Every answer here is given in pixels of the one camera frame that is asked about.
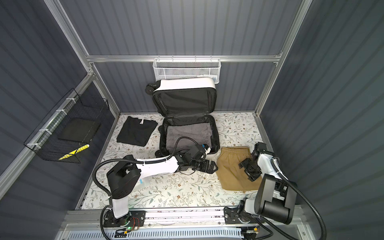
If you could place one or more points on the floral table mat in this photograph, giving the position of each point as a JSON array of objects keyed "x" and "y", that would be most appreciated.
[{"x": 191, "y": 189}]

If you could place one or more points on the white hard-shell suitcase black lining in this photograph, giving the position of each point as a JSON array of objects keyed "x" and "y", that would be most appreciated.
[{"x": 184, "y": 102}]

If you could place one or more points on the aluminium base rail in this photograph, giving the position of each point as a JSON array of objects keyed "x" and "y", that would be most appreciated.
[{"x": 194, "y": 223}]

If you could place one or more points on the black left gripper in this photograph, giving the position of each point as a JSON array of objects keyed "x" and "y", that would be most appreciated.
[{"x": 206, "y": 168}]

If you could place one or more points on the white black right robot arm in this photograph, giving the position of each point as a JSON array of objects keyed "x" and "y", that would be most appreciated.
[{"x": 275, "y": 199}]

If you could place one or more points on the tan shorts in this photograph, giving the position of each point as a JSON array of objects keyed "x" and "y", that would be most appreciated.
[{"x": 231, "y": 177}]

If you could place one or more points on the black pad in basket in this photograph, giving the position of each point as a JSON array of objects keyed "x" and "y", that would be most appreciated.
[{"x": 79, "y": 130}]

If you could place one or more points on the black folded t-shirt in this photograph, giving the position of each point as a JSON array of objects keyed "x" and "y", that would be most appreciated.
[{"x": 136, "y": 131}]

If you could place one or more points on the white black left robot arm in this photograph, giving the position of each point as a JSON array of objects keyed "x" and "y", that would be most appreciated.
[{"x": 126, "y": 174}]

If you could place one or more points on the grey towel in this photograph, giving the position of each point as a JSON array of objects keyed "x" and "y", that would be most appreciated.
[{"x": 201, "y": 133}]

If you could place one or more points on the black wire mesh basket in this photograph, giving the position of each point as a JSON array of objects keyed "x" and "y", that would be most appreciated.
[{"x": 44, "y": 142}]

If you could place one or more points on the white wire mesh basket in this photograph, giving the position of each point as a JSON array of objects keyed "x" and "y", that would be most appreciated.
[{"x": 173, "y": 70}]

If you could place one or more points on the yellow black striped item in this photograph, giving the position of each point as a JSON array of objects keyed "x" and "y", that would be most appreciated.
[{"x": 73, "y": 153}]

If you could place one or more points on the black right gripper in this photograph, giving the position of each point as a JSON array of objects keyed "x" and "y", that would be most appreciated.
[{"x": 253, "y": 176}]

